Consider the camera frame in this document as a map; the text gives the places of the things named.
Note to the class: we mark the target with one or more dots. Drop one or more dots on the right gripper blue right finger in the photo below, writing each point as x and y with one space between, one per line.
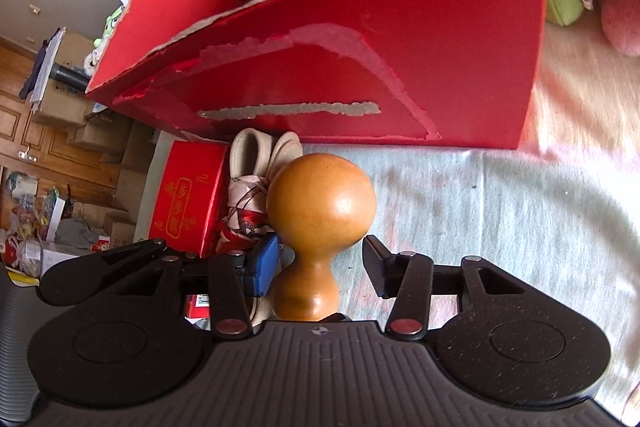
405 277

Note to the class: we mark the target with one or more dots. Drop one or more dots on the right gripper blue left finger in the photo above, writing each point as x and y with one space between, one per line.
238 285

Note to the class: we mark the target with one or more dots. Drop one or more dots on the small red gift box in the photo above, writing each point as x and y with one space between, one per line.
191 200

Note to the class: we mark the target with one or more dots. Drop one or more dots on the orange wooden gourd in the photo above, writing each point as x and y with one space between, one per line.
319 205

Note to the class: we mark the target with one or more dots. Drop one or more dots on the pastel bed sheet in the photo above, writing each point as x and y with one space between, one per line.
560 212

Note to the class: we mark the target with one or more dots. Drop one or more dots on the cardboard storage box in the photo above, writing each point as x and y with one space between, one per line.
58 99

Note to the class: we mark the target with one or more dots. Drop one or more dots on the black thermos bottle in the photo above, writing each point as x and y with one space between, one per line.
70 77

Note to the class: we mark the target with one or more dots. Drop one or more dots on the large red cardboard box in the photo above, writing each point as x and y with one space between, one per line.
431 72

